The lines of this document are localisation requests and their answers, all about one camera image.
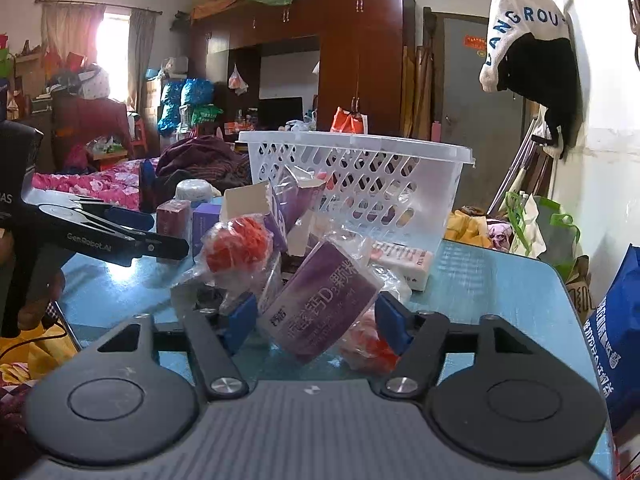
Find window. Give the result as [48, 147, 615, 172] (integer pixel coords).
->
[95, 10, 131, 101]

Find dark wooden wardrobe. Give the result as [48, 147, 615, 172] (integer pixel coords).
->
[190, 0, 416, 137]

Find yellow blanket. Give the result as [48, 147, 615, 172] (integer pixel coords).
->
[445, 210, 493, 248]

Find grey door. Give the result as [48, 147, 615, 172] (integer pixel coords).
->
[432, 10, 531, 211]

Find red armchair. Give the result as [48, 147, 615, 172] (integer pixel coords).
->
[52, 97, 133, 171]

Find dark purple clothes pile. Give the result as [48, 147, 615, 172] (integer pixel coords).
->
[156, 135, 253, 192]

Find pink floral blanket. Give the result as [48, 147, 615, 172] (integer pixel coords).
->
[32, 157, 161, 211]

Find grey curtain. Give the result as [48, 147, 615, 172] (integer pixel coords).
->
[127, 8, 158, 111]

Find maroon box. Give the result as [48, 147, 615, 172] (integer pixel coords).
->
[156, 200, 193, 238]

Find white hanging plastic bag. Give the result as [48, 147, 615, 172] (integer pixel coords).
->
[228, 64, 249, 96]

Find white plastic basket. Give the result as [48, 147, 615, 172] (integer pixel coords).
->
[237, 131, 476, 273]

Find wooden boards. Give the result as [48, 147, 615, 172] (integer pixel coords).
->
[400, 45, 433, 141]

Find green white tote bag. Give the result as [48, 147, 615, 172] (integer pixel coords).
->
[505, 191, 581, 281]

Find orange plastic bag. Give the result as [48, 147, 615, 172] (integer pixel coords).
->
[331, 106, 368, 135]

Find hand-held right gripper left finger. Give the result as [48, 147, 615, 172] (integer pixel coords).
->
[94, 292, 259, 403]

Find purple medicine box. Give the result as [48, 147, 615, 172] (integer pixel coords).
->
[257, 241, 383, 365]

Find black cable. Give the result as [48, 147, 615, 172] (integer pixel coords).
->
[0, 317, 71, 361]

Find blue plastic bags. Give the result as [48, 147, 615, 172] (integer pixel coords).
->
[159, 78, 215, 133]

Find open cardboard box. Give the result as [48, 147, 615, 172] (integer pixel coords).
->
[220, 182, 321, 271]

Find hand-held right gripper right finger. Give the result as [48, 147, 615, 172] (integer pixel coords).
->
[375, 293, 540, 402]

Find clear bag with orange ball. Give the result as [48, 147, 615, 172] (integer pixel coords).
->
[340, 310, 401, 375]
[192, 215, 281, 311]

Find pink white box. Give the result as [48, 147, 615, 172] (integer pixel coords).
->
[370, 240, 433, 292]

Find coiled rope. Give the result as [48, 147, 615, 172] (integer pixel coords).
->
[627, 0, 640, 71]

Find white black hanging jacket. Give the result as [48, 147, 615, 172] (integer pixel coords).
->
[479, 0, 583, 161]

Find pink curtain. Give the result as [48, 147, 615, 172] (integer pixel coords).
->
[41, 1, 106, 66]

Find metal crutches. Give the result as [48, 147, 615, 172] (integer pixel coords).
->
[487, 115, 541, 216]

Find black television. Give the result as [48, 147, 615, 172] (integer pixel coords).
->
[257, 96, 304, 131]

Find small purple box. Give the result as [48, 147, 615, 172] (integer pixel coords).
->
[192, 203, 231, 261]

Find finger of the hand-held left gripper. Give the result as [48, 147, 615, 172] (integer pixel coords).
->
[37, 199, 156, 232]
[40, 220, 191, 267]

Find blue shopping bag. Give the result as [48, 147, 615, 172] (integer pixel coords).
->
[582, 244, 640, 441]

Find brown paper bag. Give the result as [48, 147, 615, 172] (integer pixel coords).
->
[565, 255, 595, 311]

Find yellow cloth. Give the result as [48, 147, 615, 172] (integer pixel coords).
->
[0, 335, 78, 386]

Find person's left hand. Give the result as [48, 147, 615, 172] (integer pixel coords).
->
[17, 260, 66, 331]

